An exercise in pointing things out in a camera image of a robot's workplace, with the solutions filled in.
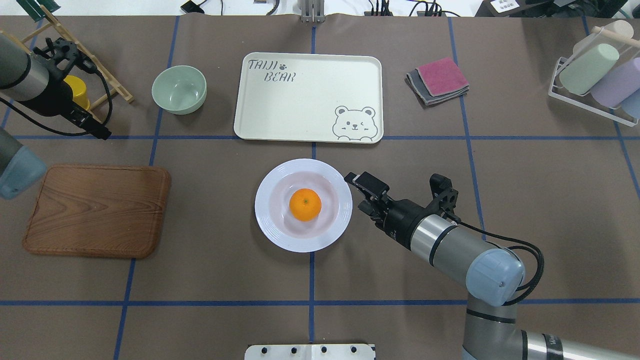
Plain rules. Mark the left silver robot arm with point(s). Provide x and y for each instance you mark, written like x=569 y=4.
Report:
x=36 y=80

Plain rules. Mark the yellow mug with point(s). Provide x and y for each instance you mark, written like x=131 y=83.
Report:
x=78 y=90

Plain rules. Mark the purple cup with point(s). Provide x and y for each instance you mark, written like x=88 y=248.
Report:
x=618 y=84

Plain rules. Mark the orange fruit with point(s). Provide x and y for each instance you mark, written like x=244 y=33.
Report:
x=305 y=205

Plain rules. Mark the brown wooden cutting board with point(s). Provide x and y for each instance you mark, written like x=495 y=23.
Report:
x=98 y=210

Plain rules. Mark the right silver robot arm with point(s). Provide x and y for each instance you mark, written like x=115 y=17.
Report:
x=495 y=277

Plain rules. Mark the cream bear tray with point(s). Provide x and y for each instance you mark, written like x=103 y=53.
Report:
x=310 y=98

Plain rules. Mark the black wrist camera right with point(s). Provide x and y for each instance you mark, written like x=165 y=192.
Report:
x=444 y=197

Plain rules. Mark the white round plate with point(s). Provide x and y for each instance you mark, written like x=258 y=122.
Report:
x=277 y=223

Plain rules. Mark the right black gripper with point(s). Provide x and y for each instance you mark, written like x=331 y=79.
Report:
x=400 y=220

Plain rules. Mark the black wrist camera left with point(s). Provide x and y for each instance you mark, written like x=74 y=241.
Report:
x=61 y=56

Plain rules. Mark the grey cloth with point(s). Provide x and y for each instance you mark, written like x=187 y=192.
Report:
x=418 y=87

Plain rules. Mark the pink cloth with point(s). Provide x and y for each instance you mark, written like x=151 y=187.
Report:
x=442 y=77

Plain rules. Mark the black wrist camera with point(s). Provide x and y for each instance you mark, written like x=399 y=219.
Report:
x=61 y=56
x=444 y=197

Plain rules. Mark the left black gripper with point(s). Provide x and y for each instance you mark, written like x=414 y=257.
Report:
x=54 y=101

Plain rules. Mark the aluminium frame post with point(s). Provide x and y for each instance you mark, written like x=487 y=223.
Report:
x=312 y=11

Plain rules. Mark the beige cup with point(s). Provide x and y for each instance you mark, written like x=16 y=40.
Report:
x=621 y=27

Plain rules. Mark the wooden dish rack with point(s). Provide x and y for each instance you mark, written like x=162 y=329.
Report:
x=43 y=10

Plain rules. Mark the green ceramic bowl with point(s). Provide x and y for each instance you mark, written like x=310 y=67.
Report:
x=180 y=90

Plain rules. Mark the wooden rod handle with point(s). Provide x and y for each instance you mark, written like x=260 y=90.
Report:
x=620 y=38

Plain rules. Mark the white wire cup rack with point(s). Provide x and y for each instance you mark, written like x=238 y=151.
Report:
x=586 y=101

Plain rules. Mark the green cup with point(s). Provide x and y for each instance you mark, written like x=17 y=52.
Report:
x=585 y=71

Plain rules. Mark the blue cup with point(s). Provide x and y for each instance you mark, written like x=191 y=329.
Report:
x=631 y=105

